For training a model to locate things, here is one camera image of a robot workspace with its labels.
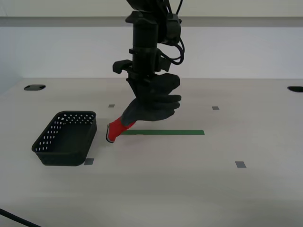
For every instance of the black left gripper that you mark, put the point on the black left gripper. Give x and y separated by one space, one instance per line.
144 63

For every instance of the black and red work glove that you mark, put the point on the black and red work glove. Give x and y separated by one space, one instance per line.
154 110

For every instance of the black perforated plastic basket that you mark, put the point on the black perforated plastic basket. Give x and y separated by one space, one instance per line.
68 142

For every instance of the green tape strip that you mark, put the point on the green tape strip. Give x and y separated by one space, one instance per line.
170 132

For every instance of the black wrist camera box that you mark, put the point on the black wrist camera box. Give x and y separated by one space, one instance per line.
173 27

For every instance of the grey wall rail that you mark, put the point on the grey wall rail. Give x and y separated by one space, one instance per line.
47 21

